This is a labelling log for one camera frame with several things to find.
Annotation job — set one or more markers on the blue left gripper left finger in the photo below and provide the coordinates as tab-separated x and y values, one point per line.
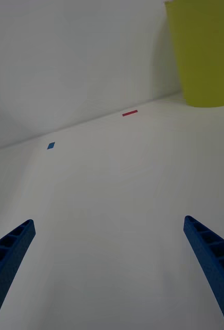
6	260

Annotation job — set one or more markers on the yellow-green plastic bin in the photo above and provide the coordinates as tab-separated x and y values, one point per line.
204	54

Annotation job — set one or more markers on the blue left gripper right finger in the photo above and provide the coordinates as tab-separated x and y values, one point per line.
216	257

